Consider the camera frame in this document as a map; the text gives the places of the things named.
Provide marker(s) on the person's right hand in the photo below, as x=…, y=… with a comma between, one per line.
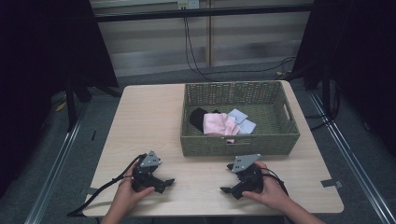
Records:
x=272, y=193

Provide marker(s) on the white wall outlet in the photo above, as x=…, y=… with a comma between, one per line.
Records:
x=188, y=4

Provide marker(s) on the black curtain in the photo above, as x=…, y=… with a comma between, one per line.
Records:
x=37, y=62
x=364, y=62

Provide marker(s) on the black metal stand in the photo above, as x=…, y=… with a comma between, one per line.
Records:
x=71, y=105
x=326, y=93

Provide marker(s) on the metal floor rail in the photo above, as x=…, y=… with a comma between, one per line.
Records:
x=56, y=168
x=351, y=161

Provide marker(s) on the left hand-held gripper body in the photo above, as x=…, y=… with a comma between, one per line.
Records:
x=146, y=174

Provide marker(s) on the light blue cloth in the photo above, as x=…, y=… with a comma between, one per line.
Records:
x=238, y=115
x=248, y=127

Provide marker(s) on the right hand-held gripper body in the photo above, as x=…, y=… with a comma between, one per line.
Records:
x=249, y=179

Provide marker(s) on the black cloth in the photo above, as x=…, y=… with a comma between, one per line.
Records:
x=196, y=118

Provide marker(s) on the green woven basket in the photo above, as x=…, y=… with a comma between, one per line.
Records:
x=267, y=137

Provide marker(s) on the grey tape strip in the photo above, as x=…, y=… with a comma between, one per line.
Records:
x=90, y=191
x=331, y=183

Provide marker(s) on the pink cloth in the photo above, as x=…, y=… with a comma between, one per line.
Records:
x=218, y=124

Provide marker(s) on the yellow floor tag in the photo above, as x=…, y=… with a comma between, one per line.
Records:
x=61, y=106

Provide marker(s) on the person's left hand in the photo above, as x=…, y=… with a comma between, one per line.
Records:
x=127, y=196

